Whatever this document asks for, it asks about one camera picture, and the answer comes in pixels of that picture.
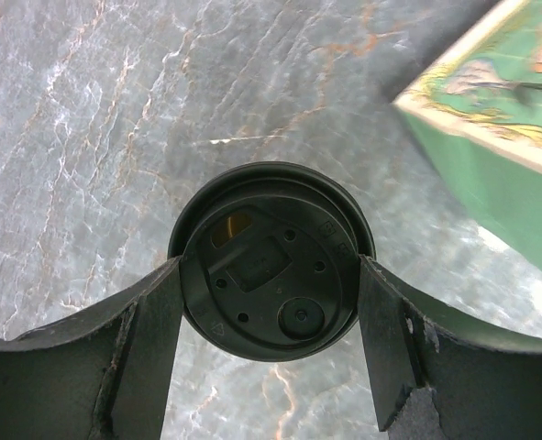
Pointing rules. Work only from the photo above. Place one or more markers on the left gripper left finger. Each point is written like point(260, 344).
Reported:
point(101, 373)

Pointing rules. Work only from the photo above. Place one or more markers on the green printed paper bag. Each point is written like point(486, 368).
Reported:
point(477, 112)

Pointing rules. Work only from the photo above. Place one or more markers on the black plastic cup lid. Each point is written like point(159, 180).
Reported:
point(269, 260)

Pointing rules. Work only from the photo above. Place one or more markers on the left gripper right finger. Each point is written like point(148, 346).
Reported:
point(438, 373)

